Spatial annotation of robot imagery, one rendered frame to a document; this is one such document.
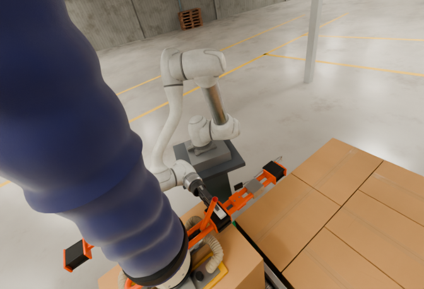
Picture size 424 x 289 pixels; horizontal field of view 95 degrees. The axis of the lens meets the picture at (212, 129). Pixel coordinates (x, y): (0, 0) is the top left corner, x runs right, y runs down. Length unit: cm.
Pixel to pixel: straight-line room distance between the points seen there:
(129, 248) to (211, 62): 74
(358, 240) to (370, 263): 12
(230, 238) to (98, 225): 64
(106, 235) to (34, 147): 25
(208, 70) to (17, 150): 74
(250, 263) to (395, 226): 99
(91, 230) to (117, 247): 9
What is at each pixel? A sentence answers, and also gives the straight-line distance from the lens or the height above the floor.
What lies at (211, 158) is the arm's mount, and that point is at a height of 84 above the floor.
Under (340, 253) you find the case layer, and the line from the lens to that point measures 148.
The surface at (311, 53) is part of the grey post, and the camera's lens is 411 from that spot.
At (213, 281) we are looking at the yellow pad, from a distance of 94.
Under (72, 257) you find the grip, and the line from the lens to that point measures 109.
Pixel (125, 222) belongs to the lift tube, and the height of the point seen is 149.
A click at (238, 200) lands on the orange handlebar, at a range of 92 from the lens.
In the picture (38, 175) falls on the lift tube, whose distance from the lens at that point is 40.
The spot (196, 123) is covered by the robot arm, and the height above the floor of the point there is 110.
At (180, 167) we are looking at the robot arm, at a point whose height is 113.
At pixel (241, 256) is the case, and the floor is 95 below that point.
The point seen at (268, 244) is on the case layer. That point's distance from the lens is 143.
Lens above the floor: 186
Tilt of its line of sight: 36 degrees down
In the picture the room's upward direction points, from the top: 13 degrees counter-clockwise
